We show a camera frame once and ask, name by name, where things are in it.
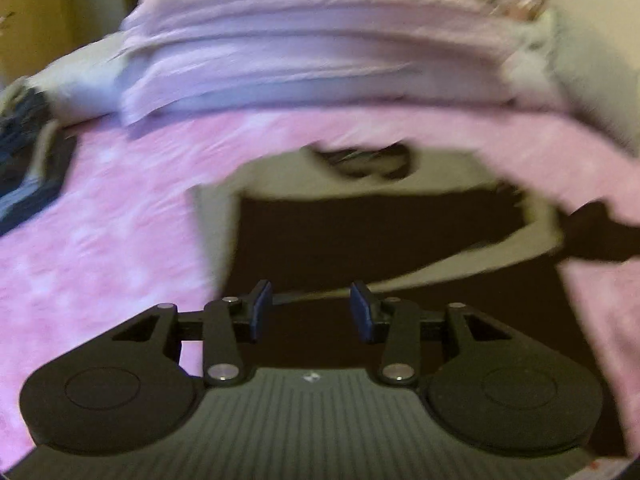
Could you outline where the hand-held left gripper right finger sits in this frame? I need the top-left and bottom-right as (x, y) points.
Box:
(350, 281), (513, 388)

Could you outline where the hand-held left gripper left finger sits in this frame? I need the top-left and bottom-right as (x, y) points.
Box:
(111, 280), (273, 388)

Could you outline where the grey and brown sweater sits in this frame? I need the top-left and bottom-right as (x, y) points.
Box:
(187, 137), (640, 461)

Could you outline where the navy striped garment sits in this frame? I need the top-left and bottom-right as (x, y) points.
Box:
(0, 82), (78, 236)

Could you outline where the pink floral blanket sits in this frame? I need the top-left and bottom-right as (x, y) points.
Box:
(0, 105), (640, 463)

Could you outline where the pink pillow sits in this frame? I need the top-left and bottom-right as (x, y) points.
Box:
(120, 42), (506, 128)

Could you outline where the white striped quilt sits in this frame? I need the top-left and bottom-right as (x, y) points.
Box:
(27, 35), (133, 123)

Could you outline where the folded lilac blanket stack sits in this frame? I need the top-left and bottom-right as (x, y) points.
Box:
(120, 0), (516, 68)

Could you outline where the grey striped pillow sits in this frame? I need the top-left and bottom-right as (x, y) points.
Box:
(500, 7), (640, 153)

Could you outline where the wooden door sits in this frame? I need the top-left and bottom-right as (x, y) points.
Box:
(0, 0), (166, 91)

